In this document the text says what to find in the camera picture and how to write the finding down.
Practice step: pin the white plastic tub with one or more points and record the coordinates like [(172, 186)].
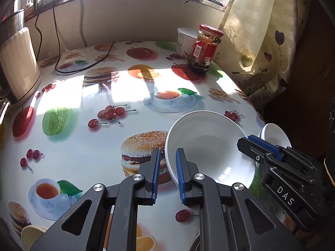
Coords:
[(184, 40)]

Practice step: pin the cream heart print curtain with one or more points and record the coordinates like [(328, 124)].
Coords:
[(264, 31)]

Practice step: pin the yellow plate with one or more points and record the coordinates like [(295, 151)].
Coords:
[(30, 236)]

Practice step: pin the glass jar red label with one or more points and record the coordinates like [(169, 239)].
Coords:
[(204, 49)]

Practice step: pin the white electric kettle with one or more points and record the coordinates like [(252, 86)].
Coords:
[(18, 62)]

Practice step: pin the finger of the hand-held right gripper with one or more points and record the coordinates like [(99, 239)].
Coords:
[(267, 146), (250, 150)]

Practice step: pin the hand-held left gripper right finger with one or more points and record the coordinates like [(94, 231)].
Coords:
[(180, 172)]

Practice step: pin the food print tablecloth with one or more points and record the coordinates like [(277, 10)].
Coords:
[(78, 141)]

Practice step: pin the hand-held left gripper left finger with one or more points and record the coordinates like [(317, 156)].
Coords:
[(156, 172)]

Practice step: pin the white bowl blue leaf print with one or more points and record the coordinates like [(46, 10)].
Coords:
[(274, 134)]

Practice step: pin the white bowl blue double stripe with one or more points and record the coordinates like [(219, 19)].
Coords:
[(209, 141)]

